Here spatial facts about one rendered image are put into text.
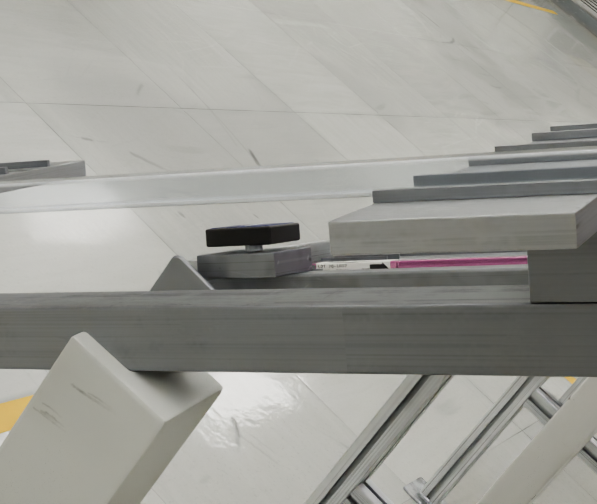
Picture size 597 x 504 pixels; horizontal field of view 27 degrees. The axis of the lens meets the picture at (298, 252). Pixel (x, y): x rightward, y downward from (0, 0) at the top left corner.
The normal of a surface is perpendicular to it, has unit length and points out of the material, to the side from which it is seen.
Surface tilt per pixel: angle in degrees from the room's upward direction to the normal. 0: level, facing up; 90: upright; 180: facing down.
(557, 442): 90
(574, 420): 90
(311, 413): 0
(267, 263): 90
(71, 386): 90
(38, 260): 0
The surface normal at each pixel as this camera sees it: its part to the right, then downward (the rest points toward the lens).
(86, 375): -0.39, 0.17
